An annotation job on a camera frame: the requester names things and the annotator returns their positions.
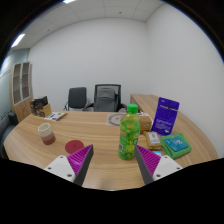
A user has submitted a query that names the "green flat pack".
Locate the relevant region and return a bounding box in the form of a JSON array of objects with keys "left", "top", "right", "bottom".
[{"left": 160, "top": 132, "right": 193, "bottom": 160}]

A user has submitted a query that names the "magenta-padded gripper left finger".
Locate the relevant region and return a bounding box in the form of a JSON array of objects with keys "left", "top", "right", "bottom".
[{"left": 43, "top": 144, "right": 95, "bottom": 187}]

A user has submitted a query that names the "white and brown cup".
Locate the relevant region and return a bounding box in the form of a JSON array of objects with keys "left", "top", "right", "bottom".
[{"left": 37, "top": 122, "right": 57, "bottom": 146}]

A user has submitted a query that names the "black office chair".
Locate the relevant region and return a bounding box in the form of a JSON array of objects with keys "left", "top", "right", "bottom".
[{"left": 63, "top": 86, "right": 88, "bottom": 112}]

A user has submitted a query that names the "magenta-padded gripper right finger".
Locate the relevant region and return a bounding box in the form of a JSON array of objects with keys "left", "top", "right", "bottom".
[{"left": 134, "top": 144, "right": 184, "bottom": 185}]

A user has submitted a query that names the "green drink bottle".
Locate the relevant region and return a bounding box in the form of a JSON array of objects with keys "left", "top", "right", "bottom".
[{"left": 118, "top": 103, "right": 142, "bottom": 160}]

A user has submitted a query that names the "wooden shelf unit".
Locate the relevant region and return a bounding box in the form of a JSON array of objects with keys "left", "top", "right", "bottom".
[{"left": 9, "top": 61, "right": 34, "bottom": 123}]

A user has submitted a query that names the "purple standing bag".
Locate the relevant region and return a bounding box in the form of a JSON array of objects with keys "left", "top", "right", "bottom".
[{"left": 150, "top": 96, "right": 181, "bottom": 137}]

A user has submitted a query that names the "flat round red coaster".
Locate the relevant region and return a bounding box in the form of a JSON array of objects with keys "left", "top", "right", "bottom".
[{"left": 64, "top": 139, "right": 85, "bottom": 155}]

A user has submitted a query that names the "wooden side desk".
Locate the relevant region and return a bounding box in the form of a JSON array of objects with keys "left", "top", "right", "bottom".
[{"left": 129, "top": 93, "right": 161, "bottom": 114}]

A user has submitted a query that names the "brown cardboard box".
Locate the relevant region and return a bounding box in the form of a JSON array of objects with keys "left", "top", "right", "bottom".
[{"left": 39, "top": 103, "right": 53, "bottom": 118}]

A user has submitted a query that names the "black box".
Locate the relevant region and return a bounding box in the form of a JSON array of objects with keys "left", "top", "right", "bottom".
[{"left": 29, "top": 95, "right": 49, "bottom": 117}]

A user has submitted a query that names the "dark armchair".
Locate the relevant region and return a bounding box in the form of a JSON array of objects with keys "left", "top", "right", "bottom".
[{"left": 5, "top": 111, "right": 19, "bottom": 129}]

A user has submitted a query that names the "sheet with round print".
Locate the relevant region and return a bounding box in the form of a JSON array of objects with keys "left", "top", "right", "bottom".
[{"left": 106, "top": 112, "right": 129, "bottom": 127}]

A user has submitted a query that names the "grey mesh office chair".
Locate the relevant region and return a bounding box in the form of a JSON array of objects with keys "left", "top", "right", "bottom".
[{"left": 83, "top": 83, "right": 128, "bottom": 113}]

